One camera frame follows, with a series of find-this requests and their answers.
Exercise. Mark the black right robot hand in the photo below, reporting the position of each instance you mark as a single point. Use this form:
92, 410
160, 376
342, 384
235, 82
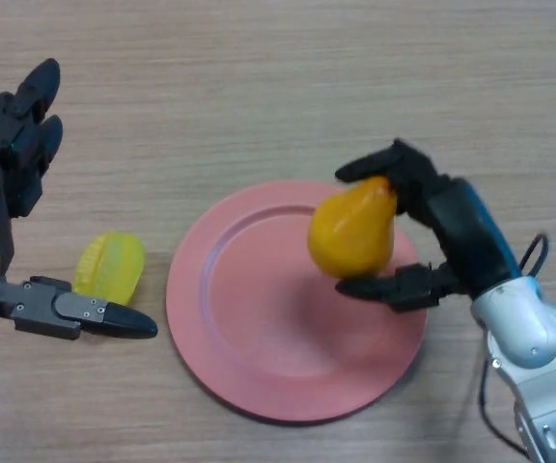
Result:
471, 236

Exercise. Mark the yellow starfruit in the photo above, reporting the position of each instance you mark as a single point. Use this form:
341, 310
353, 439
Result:
114, 265

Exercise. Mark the yellow orange pear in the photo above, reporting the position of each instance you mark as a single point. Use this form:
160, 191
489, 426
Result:
350, 236

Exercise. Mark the pink round plate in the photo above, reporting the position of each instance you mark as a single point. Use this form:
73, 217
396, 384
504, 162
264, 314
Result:
258, 328

